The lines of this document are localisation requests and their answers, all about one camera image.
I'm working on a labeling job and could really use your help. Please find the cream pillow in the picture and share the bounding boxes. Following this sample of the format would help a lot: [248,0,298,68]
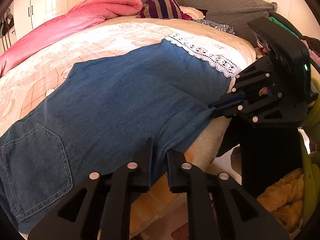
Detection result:
[180,6,208,20]

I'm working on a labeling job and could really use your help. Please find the pink quilt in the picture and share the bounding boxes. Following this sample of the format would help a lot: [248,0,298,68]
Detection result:
[1,0,143,76]

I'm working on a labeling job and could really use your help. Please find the blue denim lace-trimmed pants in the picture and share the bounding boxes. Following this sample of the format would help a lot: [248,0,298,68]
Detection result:
[1,39,231,234]

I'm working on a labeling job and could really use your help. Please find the cream orange patterned blanket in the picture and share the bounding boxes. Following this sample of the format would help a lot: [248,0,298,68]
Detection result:
[1,17,256,235]

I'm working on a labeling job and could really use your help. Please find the bags hanging on door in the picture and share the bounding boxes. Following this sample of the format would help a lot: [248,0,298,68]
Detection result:
[1,9,15,52]

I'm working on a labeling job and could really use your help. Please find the yellow fuzzy garment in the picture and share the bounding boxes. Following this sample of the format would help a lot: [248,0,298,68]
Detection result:
[257,168,304,232]

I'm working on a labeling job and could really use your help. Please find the purple striped garment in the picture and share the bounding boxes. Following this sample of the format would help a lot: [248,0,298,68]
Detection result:
[136,0,193,21]

